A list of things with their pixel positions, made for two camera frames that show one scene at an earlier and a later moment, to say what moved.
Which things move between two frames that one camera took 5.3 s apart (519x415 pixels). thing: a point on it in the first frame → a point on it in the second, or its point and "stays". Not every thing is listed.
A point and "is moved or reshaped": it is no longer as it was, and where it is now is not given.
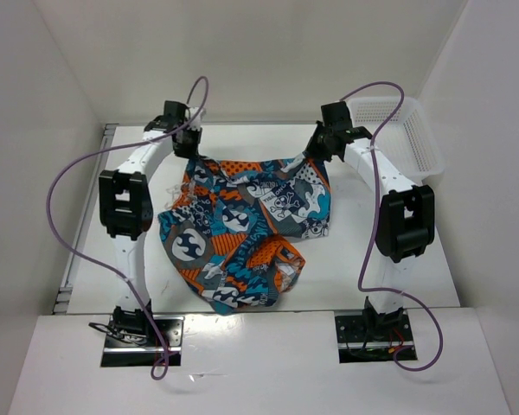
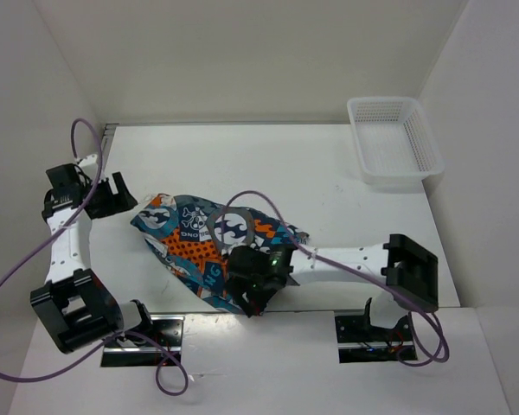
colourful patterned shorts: (229, 236) is moved or reshaped
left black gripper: (192, 152) → (118, 202)
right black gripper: (311, 150) → (238, 284)
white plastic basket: (408, 137) stays
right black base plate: (374, 337) stays
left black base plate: (120, 353) stays
